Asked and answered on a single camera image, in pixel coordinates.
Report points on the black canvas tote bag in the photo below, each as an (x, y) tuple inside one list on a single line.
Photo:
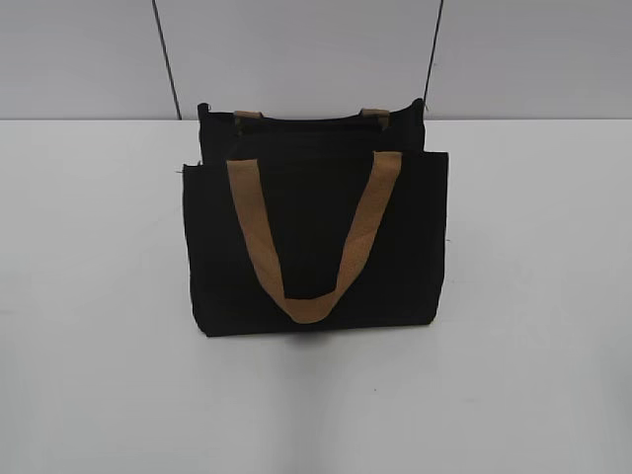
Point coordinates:
[(301, 225)]

